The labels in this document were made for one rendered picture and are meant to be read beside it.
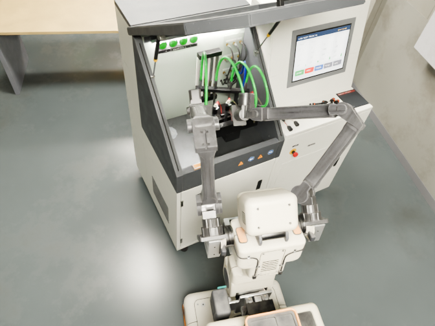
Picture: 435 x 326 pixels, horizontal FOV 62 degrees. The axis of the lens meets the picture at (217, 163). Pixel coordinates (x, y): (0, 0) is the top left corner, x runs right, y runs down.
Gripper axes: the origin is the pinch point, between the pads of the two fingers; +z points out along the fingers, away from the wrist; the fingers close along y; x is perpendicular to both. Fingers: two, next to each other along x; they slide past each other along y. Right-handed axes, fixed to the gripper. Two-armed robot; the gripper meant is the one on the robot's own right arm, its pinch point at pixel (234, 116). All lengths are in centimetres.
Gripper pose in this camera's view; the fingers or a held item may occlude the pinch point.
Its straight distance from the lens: 187.6
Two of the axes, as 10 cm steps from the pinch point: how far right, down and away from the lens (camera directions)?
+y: -0.9, -9.9, -1.1
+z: -2.0, -0.9, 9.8
